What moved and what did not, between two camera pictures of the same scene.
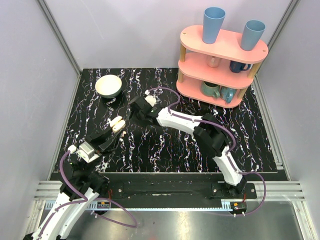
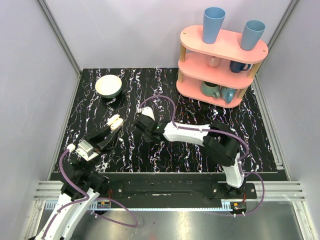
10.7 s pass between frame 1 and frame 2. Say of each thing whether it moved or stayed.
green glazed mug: stayed
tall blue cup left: stayed
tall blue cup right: stayed
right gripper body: moved
